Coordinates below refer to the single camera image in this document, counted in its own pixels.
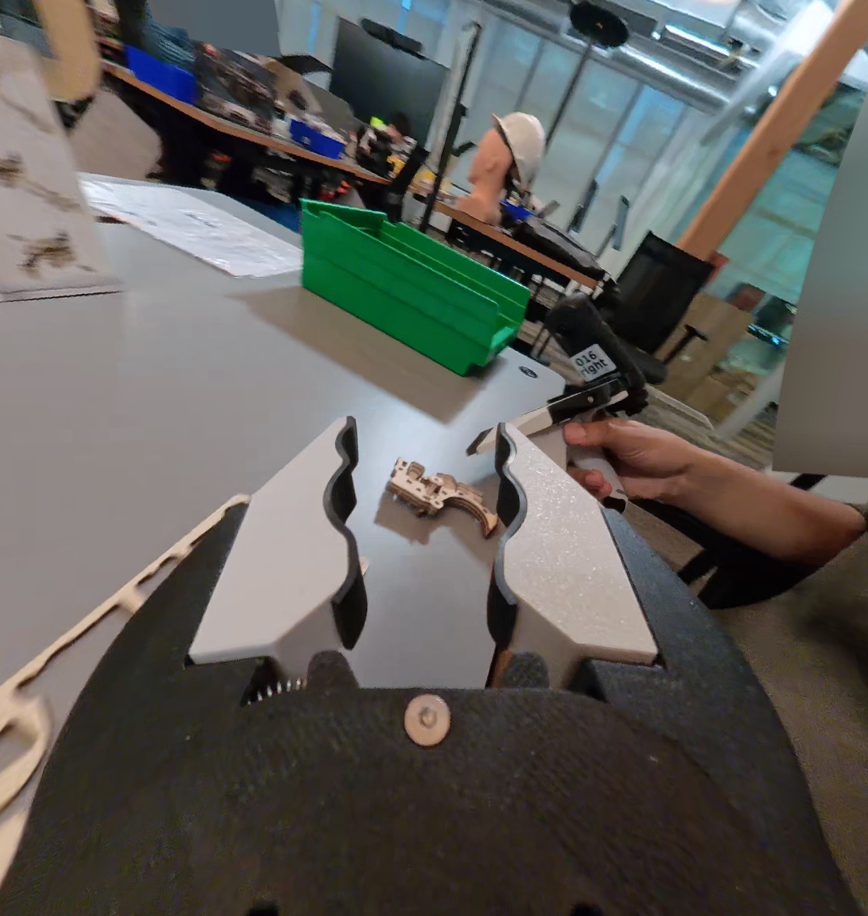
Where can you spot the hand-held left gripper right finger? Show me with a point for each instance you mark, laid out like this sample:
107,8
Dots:
577,565

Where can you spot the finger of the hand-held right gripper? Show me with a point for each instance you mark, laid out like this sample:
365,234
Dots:
541,419
606,393

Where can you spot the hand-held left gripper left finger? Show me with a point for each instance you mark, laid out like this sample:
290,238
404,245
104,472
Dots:
276,558

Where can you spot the wooden puzzle model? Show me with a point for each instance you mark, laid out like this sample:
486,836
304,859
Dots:
434,490

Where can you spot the person's right forearm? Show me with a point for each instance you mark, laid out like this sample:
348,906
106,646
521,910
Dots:
763,508

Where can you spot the person's right hand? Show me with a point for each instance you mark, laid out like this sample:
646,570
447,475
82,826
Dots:
641,458

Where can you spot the black case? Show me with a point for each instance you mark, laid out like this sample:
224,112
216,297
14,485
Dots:
555,247

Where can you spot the black office chair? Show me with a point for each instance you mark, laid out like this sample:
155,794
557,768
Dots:
663,286

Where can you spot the cardboard box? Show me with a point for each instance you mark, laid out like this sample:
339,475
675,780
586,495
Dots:
720,336

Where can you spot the long wooden workbench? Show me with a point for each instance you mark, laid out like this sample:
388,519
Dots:
477,227

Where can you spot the mannequin head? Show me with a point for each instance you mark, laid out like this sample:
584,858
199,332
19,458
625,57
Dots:
491,179

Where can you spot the white hard hat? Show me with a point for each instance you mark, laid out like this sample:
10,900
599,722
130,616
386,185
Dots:
523,139

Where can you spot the green plastic bin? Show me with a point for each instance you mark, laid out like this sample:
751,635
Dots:
377,286

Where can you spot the tall black pole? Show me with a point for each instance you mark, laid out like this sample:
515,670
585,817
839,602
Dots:
445,143

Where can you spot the wooden support beam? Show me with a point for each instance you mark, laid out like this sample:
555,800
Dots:
777,121

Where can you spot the olive green shirt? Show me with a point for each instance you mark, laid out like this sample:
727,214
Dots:
834,680

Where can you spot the black pole with round disc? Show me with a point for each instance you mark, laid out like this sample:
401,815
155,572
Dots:
598,21

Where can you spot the black monitor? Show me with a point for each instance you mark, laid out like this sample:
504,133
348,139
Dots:
384,79

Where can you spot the blue plastic bin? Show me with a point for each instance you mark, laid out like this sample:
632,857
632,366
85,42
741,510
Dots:
158,71
316,139

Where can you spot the white instruction sheet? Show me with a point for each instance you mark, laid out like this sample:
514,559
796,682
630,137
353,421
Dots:
191,229

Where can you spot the dark printed carton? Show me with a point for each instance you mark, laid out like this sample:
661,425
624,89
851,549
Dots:
234,86

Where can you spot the wooden puzzle sheet frame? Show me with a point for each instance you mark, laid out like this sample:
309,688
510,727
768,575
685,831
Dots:
19,723

